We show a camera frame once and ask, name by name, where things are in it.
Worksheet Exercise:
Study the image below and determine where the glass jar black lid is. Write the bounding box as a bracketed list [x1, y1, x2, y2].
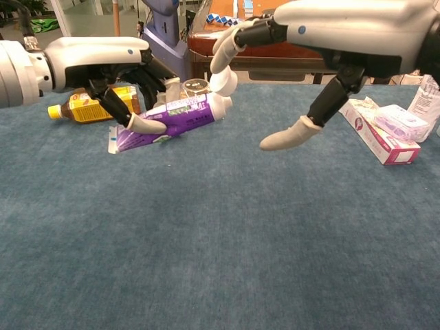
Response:
[181, 78, 210, 99]

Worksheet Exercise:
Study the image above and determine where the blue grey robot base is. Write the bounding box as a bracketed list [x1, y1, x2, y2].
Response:
[137, 0, 189, 83]

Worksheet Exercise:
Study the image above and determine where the brown mahjong table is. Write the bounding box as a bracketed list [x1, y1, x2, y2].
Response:
[187, 0, 412, 85]

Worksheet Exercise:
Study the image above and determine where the blue table cloth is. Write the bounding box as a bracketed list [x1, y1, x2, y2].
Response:
[0, 81, 440, 330]

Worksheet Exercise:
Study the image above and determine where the wooden pole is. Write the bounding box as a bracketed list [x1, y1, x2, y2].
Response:
[112, 0, 121, 37]

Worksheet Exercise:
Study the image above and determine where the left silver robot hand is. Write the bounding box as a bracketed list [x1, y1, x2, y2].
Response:
[43, 36, 182, 135]

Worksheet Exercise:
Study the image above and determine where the pink white box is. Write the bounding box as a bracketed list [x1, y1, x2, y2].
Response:
[338, 96, 421, 166]

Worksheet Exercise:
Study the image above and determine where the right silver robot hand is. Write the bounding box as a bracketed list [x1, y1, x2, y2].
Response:
[210, 0, 440, 152]

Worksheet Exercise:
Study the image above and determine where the black corrugated cable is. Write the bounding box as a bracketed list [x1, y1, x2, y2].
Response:
[12, 0, 38, 52]

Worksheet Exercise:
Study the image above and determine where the pale purple plastic case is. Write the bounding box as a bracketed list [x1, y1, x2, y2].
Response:
[373, 104, 430, 143]

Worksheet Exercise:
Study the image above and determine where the yellow label tea bottle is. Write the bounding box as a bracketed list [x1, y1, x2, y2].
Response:
[47, 85, 142, 124]

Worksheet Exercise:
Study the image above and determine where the green bag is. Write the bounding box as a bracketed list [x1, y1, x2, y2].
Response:
[30, 19, 60, 34]

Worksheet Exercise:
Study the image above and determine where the blue white snake puzzle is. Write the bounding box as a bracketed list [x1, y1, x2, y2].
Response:
[205, 12, 241, 29]

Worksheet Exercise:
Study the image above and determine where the white bottle yellow cap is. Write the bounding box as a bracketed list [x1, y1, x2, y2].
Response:
[407, 74, 440, 144]

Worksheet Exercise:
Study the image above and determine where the purple white tube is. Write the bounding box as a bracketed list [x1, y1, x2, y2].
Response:
[107, 91, 234, 155]

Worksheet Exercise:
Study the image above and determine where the white carton box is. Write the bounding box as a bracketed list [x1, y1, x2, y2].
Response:
[391, 70, 424, 85]

